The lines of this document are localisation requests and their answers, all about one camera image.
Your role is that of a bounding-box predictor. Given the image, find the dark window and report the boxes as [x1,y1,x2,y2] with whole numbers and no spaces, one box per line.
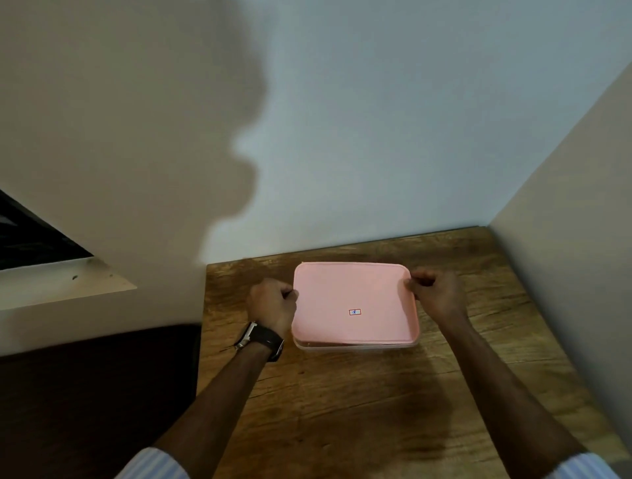
[0,189,94,271]

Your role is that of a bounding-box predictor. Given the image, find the pink container lid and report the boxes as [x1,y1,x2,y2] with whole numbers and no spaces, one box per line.
[291,262,420,346]

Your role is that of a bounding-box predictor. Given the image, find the white window sill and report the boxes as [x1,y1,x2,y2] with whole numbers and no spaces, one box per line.
[0,257,138,312]

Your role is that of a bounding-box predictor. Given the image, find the clear plastic container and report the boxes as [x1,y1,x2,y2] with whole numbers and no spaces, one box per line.
[292,336,420,353]

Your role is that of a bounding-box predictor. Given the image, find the person's left hand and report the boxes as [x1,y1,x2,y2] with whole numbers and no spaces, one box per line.
[246,278,300,340]

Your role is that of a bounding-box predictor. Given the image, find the person's left forearm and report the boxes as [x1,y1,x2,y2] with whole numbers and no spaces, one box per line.
[114,337,280,479]

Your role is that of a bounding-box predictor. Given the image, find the black wristwatch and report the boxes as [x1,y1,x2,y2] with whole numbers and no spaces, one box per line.
[233,321,285,364]

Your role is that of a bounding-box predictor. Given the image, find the person's right forearm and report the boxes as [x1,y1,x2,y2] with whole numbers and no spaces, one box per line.
[437,316,621,479]

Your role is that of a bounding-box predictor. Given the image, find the person's right hand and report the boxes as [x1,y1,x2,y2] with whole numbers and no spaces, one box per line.
[405,268,470,325]

